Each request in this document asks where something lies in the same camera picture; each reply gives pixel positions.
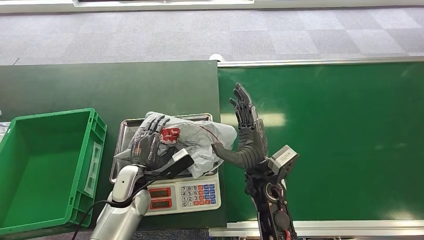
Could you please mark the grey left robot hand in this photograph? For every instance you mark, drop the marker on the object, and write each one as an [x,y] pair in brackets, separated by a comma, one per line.
[147,149]

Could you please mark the white conveyor roller end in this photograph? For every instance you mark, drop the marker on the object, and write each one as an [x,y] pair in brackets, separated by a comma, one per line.
[217,57]

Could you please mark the white plastic bag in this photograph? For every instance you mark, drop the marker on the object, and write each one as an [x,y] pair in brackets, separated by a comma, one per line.
[4,130]

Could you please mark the green conveyor belt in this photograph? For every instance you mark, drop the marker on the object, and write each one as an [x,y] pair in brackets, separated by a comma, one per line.
[331,149]

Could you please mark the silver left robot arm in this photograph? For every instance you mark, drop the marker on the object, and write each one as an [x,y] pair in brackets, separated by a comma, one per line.
[122,205]

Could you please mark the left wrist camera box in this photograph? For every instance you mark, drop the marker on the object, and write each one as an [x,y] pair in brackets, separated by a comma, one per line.
[175,163]

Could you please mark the white electronic scale steel tray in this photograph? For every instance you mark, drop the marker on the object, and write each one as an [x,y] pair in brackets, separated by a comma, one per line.
[185,195]

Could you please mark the aluminium conveyor frame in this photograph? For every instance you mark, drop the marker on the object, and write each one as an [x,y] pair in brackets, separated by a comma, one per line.
[364,228]

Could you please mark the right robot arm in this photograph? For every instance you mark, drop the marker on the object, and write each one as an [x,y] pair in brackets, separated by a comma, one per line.
[273,205]

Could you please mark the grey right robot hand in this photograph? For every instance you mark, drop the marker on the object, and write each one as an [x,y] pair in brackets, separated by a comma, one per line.
[253,142]

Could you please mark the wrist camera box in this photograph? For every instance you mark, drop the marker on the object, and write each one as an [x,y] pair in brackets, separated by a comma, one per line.
[283,159]
[175,163]

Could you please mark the grey mailer bag red print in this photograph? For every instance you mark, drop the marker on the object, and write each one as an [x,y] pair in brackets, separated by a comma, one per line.
[195,139]

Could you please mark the green plastic crate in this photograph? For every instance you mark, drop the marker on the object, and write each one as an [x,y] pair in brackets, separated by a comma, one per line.
[39,172]

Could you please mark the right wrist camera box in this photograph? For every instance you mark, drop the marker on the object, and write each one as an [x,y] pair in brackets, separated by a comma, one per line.
[283,159]

